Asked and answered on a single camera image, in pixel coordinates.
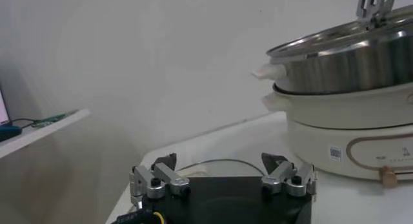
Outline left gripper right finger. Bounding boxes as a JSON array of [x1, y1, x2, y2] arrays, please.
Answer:
[[260, 152, 318, 198]]

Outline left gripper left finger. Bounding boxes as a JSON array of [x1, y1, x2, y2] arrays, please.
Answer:
[[128, 153, 191, 210]]

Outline round glass lid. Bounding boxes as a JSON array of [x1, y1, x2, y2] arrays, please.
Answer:
[[176, 158, 268, 178]]

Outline stainless steel steamer basket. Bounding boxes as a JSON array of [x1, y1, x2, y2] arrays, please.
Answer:
[[251, 4, 413, 96]]

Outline cream electric cooker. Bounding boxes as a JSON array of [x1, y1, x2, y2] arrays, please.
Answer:
[[261, 81, 413, 189]]

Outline white side table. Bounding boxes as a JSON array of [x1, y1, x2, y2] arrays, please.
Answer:
[[0, 108, 91, 160]]

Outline blue computer mouse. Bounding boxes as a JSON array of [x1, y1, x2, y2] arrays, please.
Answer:
[[0, 125, 23, 142]]

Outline open laptop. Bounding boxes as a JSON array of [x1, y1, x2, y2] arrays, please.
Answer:
[[0, 88, 12, 127]]

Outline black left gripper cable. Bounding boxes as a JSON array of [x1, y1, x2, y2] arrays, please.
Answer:
[[111, 208, 165, 224]]

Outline green handled tool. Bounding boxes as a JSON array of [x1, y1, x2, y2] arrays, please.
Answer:
[[31, 110, 80, 128]]

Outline thin black desk cable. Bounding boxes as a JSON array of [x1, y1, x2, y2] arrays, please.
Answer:
[[9, 117, 36, 129]]

